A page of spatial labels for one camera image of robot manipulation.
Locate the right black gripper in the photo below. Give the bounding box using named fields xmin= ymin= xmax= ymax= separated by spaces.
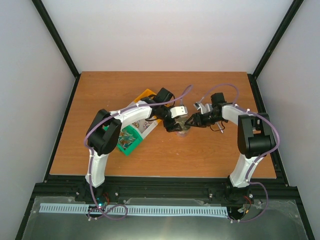
xmin=184 ymin=111 xmax=223 ymax=129

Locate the white candy bin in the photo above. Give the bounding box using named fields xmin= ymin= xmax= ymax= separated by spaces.
xmin=126 ymin=119 xmax=159 ymax=139

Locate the metal scoop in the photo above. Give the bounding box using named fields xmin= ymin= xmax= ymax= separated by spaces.
xmin=203 ymin=103 xmax=225 ymax=134

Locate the orange candy bin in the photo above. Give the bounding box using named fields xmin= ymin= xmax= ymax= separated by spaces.
xmin=133 ymin=88 xmax=162 ymax=123

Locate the green candy bin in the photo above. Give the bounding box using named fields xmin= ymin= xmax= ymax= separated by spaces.
xmin=106 ymin=125 xmax=143 ymax=156

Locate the white jar lid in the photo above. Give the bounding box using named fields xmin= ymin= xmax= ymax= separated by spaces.
xmin=175 ymin=117 xmax=191 ymax=133

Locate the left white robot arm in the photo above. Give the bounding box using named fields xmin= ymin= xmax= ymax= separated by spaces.
xmin=84 ymin=88 xmax=188 ymax=202

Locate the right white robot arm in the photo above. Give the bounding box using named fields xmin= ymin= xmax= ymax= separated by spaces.
xmin=185 ymin=92 xmax=276 ymax=203

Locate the metal front plate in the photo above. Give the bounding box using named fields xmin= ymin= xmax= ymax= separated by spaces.
xmin=17 ymin=197 xmax=313 ymax=240

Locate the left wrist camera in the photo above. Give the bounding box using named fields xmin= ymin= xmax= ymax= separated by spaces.
xmin=169 ymin=105 xmax=188 ymax=119

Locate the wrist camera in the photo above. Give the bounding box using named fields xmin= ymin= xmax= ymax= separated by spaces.
xmin=193 ymin=101 xmax=210 ymax=114
xmin=169 ymin=105 xmax=188 ymax=119

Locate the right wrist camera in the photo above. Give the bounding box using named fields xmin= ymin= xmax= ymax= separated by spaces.
xmin=193 ymin=101 xmax=210 ymax=114

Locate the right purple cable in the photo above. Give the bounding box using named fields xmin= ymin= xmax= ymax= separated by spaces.
xmin=199 ymin=83 xmax=281 ymax=223

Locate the purple cable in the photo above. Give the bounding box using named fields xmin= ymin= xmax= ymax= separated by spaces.
xmin=83 ymin=84 xmax=194 ymax=221
xmin=199 ymin=83 xmax=281 ymax=223

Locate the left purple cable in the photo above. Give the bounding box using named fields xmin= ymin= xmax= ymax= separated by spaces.
xmin=83 ymin=84 xmax=194 ymax=221

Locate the black aluminium rail base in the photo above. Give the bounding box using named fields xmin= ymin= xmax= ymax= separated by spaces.
xmin=31 ymin=175 xmax=302 ymax=207

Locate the light blue cable duct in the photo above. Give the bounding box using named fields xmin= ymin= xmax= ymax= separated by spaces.
xmin=38 ymin=203 xmax=228 ymax=218

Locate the right black frame post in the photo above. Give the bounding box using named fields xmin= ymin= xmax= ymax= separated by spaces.
xmin=252 ymin=0 xmax=304 ymax=80

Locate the black frame post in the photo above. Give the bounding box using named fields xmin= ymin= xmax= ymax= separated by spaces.
xmin=32 ymin=0 xmax=80 ymax=78
xmin=252 ymin=0 xmax=304 ymax=80

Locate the left black frame post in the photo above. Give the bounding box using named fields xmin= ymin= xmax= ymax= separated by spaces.
xmin=32 ymin=0 xmax=80 ymax=78

